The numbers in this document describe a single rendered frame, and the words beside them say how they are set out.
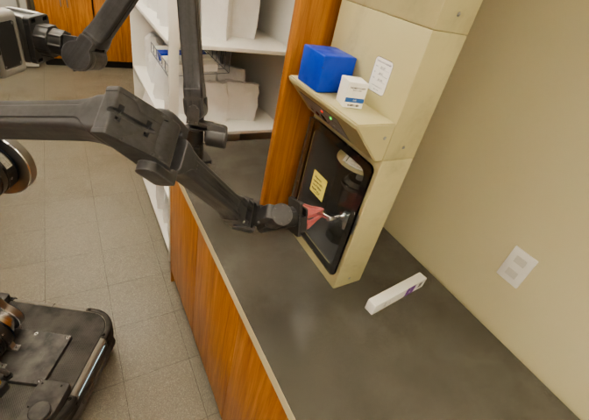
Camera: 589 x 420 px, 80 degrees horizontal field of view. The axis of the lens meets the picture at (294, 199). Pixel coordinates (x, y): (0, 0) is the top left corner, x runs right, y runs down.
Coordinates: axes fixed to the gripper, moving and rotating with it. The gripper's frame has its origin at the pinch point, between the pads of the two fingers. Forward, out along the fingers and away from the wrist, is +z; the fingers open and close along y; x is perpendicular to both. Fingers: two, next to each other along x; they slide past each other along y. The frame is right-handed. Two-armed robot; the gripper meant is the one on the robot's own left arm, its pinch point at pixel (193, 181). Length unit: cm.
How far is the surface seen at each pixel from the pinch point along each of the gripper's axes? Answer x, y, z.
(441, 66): -46, 40, -54
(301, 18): -9, 25, -54
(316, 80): -26, 22, -43
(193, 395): -17, -2, 110
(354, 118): -43, 23, -40
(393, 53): -38, 33, -54
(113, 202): 144, -16, 109
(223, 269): -27.0, 2.3, 16.2
